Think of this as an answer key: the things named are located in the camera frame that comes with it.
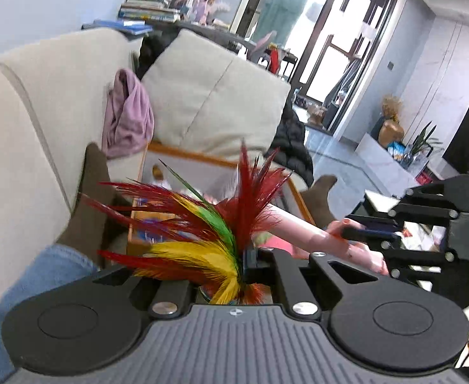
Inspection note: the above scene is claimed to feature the pink handheld fan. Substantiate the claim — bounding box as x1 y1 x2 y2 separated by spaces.
264 204 389 276

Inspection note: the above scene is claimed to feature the stack of books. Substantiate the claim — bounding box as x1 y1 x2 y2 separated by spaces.
118 0 181 23

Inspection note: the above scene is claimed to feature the beige sofa cushion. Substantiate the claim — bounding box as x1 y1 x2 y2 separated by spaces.
141 29 290 161

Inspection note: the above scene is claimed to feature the right brown sock foot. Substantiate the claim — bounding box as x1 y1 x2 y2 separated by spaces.
300 174 338 228

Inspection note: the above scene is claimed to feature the left brown sock foot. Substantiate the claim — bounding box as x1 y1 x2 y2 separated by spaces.
57 143 115 267

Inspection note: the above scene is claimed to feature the orange cardboard storage box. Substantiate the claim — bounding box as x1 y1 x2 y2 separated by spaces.
126 143 314 256

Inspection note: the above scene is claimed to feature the green potted plant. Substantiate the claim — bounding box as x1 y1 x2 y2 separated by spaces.
401 121 442 170

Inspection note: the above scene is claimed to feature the brown sock foot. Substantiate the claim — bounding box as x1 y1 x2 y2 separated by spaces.
57 143 115 267
300 174 338 228

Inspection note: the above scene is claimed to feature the gold bust vase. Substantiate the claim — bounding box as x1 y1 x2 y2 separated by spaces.
377 95 404 148

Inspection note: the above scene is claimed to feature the black quilted jacket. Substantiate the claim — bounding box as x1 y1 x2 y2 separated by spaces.
264 99 314 187

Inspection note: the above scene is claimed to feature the pink crumpled garment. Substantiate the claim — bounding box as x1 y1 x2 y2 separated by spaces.
102 68 155 160

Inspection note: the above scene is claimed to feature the beige fabric sofa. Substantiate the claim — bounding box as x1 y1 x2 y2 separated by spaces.
0 29 141 298

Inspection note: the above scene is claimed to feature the red feather shuttlecock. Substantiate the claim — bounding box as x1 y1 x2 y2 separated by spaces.
83 147 290 305

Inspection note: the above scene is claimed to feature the pink green plush toy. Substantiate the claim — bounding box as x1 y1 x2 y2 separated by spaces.
253 231 295 256

